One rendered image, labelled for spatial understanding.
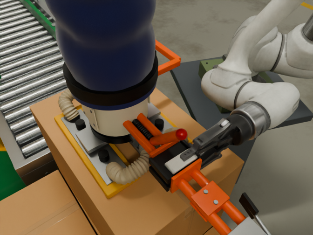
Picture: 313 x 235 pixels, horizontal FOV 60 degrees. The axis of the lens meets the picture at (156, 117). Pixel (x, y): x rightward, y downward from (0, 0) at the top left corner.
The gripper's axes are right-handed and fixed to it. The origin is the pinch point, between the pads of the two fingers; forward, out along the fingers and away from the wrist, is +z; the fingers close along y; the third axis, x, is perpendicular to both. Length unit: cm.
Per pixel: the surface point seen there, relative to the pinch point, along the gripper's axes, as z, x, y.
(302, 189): -104, -12, 106
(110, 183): 12.5, 11.8, 10.9
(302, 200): -97, -16, 106
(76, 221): 23, 29, 53
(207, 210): 2.8, -11.5, -1.4
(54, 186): 24, 48, 53
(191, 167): -0.6, -2.8, -2.9
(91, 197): 17.9, 12.5, 13.0
